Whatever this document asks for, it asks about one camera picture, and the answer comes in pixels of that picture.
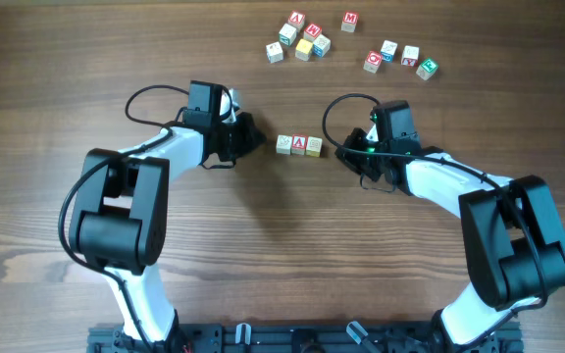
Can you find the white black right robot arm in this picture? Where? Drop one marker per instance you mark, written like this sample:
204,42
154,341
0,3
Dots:
513,237

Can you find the red V letter block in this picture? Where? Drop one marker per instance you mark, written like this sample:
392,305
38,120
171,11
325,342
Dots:
297,20

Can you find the blue edged picture block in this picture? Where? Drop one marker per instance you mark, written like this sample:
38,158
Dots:
321,45

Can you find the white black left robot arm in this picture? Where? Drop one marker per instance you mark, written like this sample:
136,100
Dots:
114,219

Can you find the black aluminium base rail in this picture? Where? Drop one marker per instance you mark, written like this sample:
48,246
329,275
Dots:
397,337

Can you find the yellow edged B block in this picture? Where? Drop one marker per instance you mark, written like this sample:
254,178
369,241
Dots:
314,146

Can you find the yellow wooden block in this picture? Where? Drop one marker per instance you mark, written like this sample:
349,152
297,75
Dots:
304,50

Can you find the red Q letter block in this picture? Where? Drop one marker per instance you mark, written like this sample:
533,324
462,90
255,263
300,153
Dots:
372,62

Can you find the green E letter block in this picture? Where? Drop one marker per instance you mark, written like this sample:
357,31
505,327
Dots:
427,69

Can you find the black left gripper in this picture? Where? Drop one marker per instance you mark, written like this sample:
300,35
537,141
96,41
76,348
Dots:
253,138

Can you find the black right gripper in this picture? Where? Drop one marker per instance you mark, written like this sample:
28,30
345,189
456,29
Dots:
349,160

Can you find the red W letter block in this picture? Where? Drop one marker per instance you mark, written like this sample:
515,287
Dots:
311,32

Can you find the blue edged wooden block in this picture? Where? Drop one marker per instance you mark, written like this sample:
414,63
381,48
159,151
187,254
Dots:
388,50

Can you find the red M letter block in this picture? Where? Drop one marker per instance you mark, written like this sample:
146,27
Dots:
349,21

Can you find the green edged picture block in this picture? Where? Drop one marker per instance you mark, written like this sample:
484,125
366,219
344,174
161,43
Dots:
287,34

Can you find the red A letter block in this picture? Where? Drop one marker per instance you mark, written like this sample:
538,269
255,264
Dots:
299,144

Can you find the red X letter block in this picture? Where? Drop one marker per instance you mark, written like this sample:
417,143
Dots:
410,55

